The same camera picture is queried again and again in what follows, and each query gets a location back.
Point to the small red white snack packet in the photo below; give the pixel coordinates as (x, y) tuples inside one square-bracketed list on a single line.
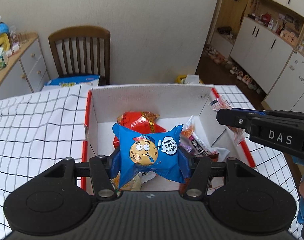
[(220, 103)]

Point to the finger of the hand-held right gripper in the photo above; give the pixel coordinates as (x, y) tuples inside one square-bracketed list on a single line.
[(262, 113), (232, 118)]

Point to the white wooden side cabinet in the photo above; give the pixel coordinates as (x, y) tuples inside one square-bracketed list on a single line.
[(29, 65)]

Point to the white wall cabinet unit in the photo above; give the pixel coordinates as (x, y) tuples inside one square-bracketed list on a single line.
[(262, 45)]

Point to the red cardboard box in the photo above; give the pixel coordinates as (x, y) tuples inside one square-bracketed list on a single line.
[(147, 100)]

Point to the row of shoes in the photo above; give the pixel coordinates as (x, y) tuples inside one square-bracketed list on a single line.
[(232, 68)]

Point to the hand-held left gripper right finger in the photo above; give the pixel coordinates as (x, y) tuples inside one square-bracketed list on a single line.
[(185, 165)]

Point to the blue white flat package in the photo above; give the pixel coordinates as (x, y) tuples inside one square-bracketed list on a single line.
[(71, 81)]

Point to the large white snack packet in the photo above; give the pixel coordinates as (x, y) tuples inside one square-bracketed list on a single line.
[(199, 145)]

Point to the blue round container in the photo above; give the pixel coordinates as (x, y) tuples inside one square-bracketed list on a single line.
[(3, 28)]

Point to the yellow plastic bag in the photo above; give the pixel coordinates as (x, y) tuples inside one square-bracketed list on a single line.
[(179, 78)]

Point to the blue cookie packet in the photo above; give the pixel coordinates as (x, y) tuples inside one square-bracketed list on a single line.
[(144, 135)]

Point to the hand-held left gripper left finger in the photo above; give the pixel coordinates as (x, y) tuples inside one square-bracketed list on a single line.
[(115, 162)]

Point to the red snack bag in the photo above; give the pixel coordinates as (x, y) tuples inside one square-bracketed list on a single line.
[(139, 120)]

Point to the white black checked tablecloth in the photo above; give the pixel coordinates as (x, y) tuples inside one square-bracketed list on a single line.
[(29, 130)]

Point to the brown wooden chair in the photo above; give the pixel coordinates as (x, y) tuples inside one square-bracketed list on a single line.
[(79, 31)]

